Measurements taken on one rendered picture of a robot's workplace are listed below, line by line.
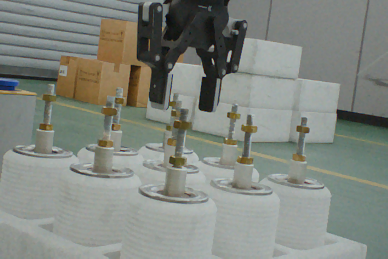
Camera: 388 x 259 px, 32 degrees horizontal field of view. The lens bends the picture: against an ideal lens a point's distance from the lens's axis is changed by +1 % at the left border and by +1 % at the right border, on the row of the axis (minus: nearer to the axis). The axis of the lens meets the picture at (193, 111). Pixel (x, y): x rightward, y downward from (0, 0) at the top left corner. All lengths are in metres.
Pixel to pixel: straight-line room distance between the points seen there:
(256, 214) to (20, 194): 0.29
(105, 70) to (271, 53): 1.45
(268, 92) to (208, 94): 2.88
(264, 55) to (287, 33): 3.64
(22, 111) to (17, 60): 5.48
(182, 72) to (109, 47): 1.06
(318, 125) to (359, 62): 2.70
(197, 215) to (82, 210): 0.15
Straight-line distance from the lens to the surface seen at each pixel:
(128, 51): 4.70
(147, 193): 0.68
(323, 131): 4.02
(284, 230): 0.86
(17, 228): 0.80
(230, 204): 0.76
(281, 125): 3.72
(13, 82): 1.03
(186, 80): 3.84
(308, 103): 3.87
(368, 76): 6.53
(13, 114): 1.02
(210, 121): 3.64
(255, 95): 3.51
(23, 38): 6.52
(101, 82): 4.59
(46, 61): 6.66
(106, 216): 0.76
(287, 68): 3.68
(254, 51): 3.47
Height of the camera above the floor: 0.40
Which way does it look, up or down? 4 degrees down
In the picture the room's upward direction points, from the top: 7 degrees clockwise
